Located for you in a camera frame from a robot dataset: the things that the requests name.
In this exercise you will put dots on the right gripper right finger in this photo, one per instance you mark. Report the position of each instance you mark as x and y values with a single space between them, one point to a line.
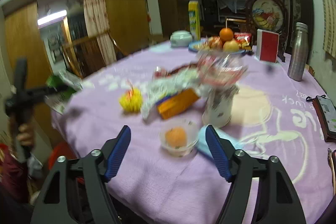
276 202

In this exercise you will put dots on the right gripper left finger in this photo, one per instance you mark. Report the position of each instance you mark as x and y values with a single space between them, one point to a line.
59 201

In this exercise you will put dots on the clear plastic cup with orange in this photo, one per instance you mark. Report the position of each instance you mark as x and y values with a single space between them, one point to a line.
178 137

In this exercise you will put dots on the green white snack bag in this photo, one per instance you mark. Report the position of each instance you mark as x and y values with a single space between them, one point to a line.
59 101

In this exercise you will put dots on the dark red sleeve forearm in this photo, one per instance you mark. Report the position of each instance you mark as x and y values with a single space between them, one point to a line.
15 198

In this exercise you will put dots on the person's left hand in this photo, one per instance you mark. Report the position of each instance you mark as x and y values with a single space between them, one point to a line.
26 135

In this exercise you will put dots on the red plastic basin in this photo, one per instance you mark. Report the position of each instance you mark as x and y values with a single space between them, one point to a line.
62 149

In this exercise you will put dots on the smartphone with pink screen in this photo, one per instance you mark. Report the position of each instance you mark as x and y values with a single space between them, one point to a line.
332 165

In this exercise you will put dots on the wooden armchair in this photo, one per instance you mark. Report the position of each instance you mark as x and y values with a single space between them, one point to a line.
84 56

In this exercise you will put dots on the brown wallet case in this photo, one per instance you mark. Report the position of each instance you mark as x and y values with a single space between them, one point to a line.
326 115

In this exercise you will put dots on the white floral mug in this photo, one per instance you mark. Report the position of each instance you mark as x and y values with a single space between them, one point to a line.
219 106

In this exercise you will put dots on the yellow mesh ball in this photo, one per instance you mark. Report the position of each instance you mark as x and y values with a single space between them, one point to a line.
131 101

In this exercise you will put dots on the floral white curtain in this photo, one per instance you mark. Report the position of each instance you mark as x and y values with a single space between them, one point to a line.
97 24

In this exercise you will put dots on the crumpled clear plastic wrapper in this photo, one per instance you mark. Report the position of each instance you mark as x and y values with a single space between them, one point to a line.
220 69

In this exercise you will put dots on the orange snack box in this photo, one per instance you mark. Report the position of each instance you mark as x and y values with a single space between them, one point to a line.
176 104

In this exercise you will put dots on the silver metal bottle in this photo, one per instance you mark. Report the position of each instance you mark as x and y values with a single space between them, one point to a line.
299 52

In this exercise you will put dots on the red wrapped snack pack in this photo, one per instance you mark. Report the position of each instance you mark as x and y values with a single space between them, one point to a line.
160 72

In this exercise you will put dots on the red white box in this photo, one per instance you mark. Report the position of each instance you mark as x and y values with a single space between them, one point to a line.
267 45

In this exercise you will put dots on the yellow apple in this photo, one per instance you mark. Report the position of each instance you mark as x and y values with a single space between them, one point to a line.
231 46

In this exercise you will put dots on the red snack packet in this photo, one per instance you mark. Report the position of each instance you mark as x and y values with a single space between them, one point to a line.
244 40

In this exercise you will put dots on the white ceramic lidded pot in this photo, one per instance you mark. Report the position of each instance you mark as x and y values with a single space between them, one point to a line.
180 39

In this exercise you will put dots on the orange fruit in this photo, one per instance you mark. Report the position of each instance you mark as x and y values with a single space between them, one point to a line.
226 34

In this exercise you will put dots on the blue fruit plate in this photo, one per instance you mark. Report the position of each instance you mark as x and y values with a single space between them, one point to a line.
202 46

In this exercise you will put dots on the round painted decorative screen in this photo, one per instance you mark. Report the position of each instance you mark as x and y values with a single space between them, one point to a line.
268 15

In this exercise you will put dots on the yellow green tall box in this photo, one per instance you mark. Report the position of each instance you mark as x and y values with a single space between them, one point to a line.
194 20

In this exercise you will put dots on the checkered beige curtain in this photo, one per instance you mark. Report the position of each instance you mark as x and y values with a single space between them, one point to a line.
329 36

